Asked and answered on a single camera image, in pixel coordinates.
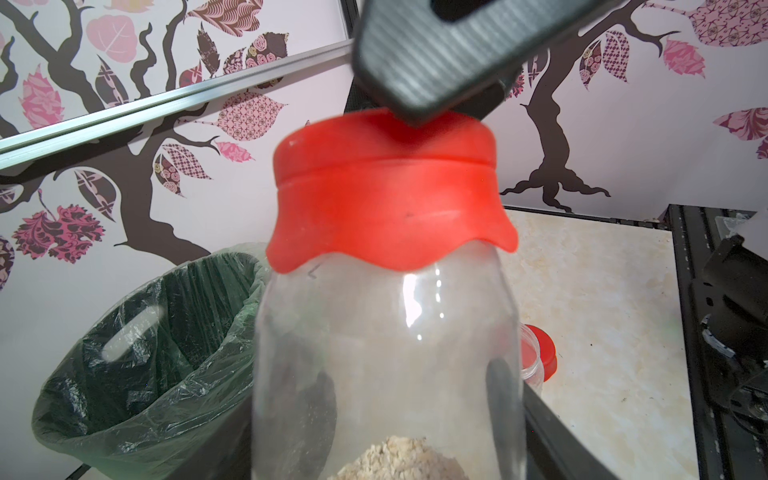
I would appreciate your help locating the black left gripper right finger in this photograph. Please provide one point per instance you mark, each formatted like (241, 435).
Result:
(553, 452)

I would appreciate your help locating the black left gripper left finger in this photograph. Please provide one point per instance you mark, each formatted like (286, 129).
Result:
(226, 454)

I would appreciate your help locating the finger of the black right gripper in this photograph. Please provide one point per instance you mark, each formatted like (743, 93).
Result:
(422, 58)

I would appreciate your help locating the oatmeal jar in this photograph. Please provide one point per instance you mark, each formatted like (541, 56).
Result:
(364, 372)
(532, 368)

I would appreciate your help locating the black trash bin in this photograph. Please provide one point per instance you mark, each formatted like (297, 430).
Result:
(150, 360)

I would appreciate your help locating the red jar lid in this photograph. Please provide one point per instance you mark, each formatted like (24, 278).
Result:
(547, 349)
(371, 187)

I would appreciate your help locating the clear plastic bin liner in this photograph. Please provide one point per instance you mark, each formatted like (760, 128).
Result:
(156, 360)

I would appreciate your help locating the back aluminium rail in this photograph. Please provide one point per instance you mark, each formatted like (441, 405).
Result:
(31, 146)

